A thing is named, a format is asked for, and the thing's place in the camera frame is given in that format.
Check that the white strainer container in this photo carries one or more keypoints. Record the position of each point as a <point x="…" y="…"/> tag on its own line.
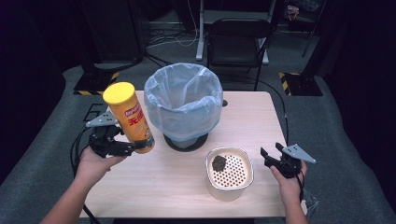
<point x="230" y="177"/>

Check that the black folding chair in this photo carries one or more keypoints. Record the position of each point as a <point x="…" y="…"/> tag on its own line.
<point x="238" y="40"/>

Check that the black trash bin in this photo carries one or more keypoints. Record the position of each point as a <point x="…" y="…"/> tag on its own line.
<point x="186" y="145"/>

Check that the black yellow-striped stand base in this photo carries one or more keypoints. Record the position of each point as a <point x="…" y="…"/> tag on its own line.
<point x="302" y="84"/>
<point x="93" y="84"/>

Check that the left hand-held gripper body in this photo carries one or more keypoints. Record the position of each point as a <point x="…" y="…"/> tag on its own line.
<point x="104" y="141"/>

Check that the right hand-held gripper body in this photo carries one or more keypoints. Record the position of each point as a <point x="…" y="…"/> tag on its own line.
<point x="289" y="165"/>

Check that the yellow chip can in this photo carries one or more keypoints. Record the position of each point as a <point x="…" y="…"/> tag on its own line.
<point x="132" y="119"/>

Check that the person's right hand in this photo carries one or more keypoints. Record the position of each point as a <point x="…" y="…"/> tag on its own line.
<point x="291" y="189"/>

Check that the white desk frame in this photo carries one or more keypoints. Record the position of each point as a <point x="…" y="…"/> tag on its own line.
<point x="200" y="37"/>

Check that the person's left hand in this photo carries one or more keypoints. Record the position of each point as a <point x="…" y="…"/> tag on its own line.
<point x="93" y="166"/>

